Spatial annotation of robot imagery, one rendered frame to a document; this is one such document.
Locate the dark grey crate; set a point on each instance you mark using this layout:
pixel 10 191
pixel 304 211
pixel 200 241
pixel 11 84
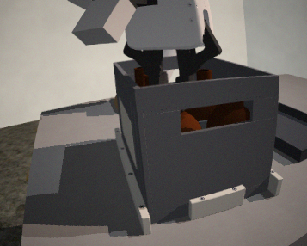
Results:
pixel 176 166

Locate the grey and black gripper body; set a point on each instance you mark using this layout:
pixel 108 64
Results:
pixel 170 25

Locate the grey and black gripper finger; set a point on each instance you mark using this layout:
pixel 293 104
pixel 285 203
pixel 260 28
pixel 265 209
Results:
pixel 152 63
pixel 189 61

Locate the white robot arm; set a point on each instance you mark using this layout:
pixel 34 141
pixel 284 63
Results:
pixel 104 21

